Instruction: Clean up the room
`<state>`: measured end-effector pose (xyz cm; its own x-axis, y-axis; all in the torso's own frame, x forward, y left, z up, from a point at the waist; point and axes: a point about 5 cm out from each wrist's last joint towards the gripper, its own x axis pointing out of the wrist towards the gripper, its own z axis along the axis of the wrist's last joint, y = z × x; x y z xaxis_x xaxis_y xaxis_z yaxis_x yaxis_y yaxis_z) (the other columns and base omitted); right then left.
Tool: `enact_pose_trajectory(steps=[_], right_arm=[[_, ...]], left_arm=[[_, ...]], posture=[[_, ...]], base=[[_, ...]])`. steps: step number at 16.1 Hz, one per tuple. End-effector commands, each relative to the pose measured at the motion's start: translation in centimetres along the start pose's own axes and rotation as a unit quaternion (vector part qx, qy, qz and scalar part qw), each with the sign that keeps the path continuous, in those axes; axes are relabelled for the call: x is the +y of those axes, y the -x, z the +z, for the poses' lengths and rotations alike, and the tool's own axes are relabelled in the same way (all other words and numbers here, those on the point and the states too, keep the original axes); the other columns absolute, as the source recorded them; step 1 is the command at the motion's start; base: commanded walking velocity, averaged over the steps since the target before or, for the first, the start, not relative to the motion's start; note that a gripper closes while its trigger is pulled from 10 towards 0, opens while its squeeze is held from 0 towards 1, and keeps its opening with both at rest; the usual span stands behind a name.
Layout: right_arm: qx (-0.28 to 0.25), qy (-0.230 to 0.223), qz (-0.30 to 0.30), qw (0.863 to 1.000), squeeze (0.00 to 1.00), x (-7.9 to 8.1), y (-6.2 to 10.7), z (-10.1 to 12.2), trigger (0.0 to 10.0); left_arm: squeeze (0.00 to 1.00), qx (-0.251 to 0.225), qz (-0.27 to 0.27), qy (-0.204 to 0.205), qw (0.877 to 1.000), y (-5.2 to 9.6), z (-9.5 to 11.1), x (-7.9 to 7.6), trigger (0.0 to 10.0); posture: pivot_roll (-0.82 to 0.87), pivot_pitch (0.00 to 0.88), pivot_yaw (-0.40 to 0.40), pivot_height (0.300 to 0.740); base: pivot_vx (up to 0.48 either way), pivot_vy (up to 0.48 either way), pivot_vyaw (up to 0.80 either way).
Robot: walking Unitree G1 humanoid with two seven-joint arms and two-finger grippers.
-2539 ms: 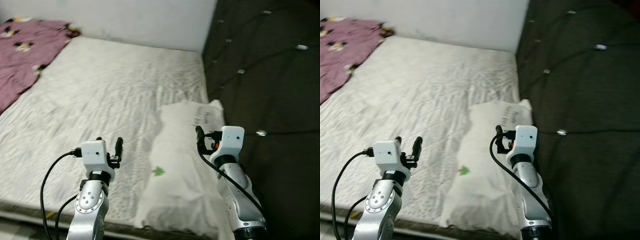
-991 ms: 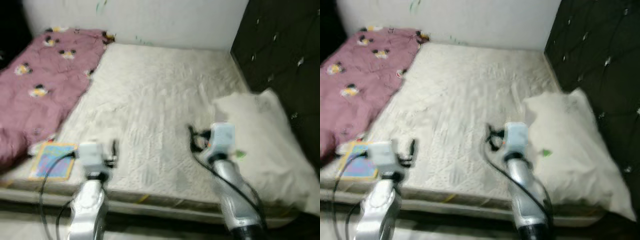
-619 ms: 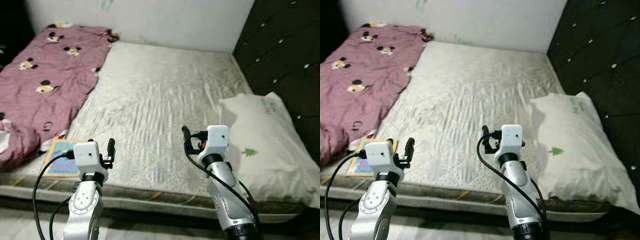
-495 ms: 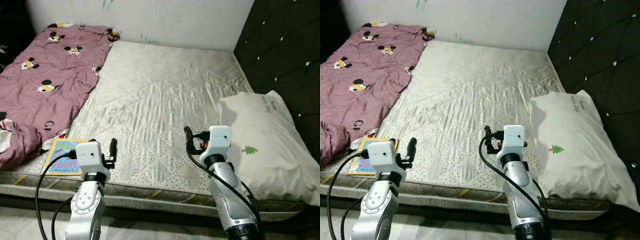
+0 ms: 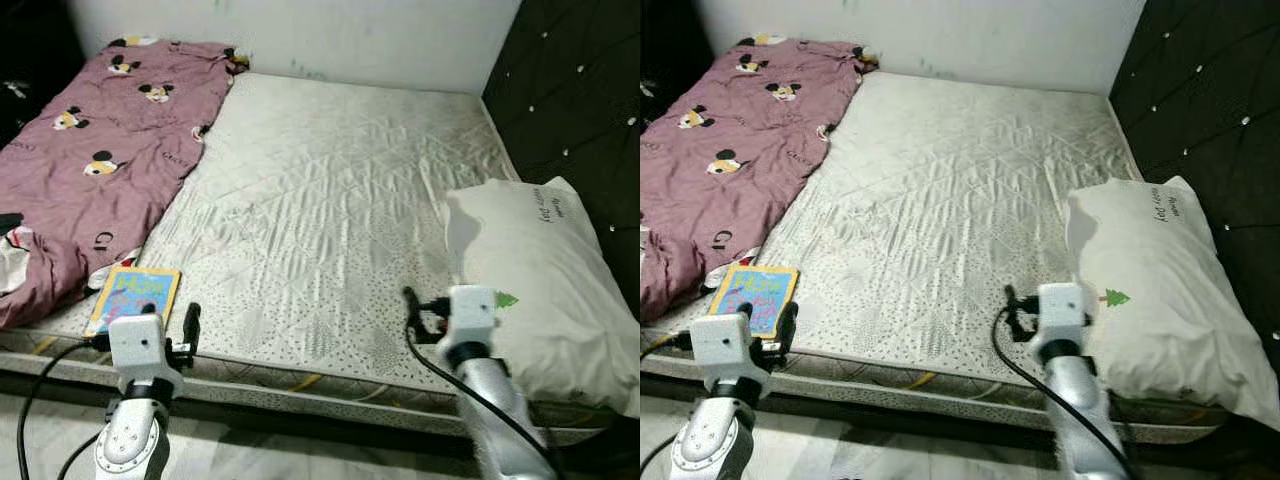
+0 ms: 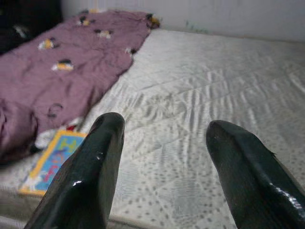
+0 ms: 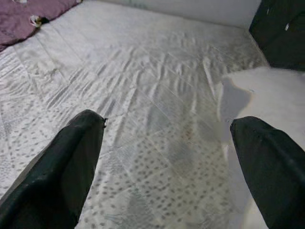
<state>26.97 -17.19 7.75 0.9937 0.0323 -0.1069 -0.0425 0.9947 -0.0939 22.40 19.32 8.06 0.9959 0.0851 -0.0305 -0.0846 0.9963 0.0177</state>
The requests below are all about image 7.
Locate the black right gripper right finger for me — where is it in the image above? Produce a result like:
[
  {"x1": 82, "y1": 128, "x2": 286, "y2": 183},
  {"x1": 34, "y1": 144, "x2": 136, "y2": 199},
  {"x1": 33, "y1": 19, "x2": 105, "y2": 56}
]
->
[{"x1": 230, "y1": 116, "x2": 305, "y2": 229}]

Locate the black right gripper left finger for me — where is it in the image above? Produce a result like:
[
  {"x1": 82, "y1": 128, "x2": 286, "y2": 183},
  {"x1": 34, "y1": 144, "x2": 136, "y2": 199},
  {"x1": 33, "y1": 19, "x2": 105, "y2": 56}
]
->
[{"x1": 0, "y1": 109, "x2": 108, "y2": 229}]

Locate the white pillow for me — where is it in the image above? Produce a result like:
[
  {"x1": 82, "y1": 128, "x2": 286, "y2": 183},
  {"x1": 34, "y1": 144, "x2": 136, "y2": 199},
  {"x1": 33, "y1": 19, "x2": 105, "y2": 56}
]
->
[{"x1": 218, "y1": 65, "x2": 305, "y2": 229}]

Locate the pink cartoon mouse blanket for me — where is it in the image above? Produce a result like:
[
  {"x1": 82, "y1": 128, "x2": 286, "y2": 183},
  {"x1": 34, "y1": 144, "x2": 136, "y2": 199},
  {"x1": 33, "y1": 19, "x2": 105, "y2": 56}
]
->
[{"x1": 0, "y1": 0, "x2": 84, "y2": 52}]

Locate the dark tufted headboard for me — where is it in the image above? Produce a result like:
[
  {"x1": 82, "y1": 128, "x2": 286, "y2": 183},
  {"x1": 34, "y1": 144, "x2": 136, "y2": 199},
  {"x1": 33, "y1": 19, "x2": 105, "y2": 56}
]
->
[{"x1": 249, "y1": 0, "x2": 305, "y2": 71}]

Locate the white quilted mattress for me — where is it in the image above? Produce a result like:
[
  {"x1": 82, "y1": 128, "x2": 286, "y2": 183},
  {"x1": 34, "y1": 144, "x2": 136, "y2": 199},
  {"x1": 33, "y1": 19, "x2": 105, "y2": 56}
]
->
[{"x1": 0, "y1": 0, "x2": 270, "y2": 229}]

